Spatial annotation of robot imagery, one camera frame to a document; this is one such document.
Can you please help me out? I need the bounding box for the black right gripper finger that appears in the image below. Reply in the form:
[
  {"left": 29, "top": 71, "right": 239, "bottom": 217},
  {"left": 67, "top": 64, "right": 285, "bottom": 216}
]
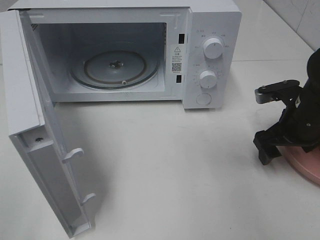
[{"left": 253, "top": 129, "right": 288, "bottom": 166}]

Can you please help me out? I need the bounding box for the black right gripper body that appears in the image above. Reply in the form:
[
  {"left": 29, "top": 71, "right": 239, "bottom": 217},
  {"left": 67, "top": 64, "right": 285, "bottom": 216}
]
[{"left": 278, "top": 84, "right": 320, "bottom": 153}]

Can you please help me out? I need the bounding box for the pink round plate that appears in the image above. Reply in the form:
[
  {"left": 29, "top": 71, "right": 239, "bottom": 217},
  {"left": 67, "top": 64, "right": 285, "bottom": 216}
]
[{"left": 278, "top": 146, "right": 320, "bottom": 185}]

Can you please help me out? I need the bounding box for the white round door button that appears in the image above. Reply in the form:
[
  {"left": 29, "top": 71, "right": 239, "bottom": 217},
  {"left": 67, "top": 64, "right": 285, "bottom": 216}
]
[{"left": 196, "top": 93, "right": 212, "bottom": 106}]

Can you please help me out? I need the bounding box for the white microwave door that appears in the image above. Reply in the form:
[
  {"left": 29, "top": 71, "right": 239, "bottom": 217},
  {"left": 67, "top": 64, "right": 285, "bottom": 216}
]
[{"left": 0, "top": 10, "right": 95, "bottom": 238}]

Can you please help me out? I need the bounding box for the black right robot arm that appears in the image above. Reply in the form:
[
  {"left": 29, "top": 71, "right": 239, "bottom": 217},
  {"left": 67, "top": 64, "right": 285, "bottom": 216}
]
[{"left": 253, "top": 50, "right": 320, "bottom": 165}]

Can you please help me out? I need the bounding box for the white lower timer knob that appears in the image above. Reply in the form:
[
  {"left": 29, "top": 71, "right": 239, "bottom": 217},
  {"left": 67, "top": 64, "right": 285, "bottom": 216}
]
[{"left": 199, "top": 70, "right": 218, "bottom": 89}]

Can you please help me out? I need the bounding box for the white upper power knob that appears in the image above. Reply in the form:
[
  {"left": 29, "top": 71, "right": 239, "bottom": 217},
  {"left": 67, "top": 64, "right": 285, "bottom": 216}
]
[{"left": 202, "top": 36, "right": 224, "bottom": 60}]

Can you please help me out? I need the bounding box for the white microwave oven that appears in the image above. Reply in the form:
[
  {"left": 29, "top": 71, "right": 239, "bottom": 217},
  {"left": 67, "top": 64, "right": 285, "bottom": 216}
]
[{"left": 8, "top": 0, "right": 242, "bottom": 109}]

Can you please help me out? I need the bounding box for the glass microwave turntable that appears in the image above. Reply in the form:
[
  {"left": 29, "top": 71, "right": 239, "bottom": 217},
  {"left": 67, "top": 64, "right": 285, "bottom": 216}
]
[{"left": 70, "top": 49, "right": 160, "bottom": 90}]

